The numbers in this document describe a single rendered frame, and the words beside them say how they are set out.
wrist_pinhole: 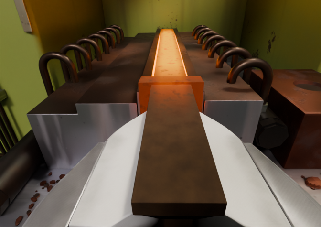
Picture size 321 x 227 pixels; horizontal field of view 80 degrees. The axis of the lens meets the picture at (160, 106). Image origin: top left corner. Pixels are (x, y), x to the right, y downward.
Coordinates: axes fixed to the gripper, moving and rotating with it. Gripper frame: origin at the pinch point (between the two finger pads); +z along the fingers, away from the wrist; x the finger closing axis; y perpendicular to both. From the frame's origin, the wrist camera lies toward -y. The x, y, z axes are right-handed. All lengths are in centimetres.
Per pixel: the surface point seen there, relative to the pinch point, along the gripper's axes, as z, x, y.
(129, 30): 51, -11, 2
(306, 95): 6.5, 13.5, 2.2
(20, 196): -0.3, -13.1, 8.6
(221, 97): 3.6, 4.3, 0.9
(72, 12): 30.5, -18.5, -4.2
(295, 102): 4.9, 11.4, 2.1
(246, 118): 3.0, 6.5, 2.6
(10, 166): 0.4, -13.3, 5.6
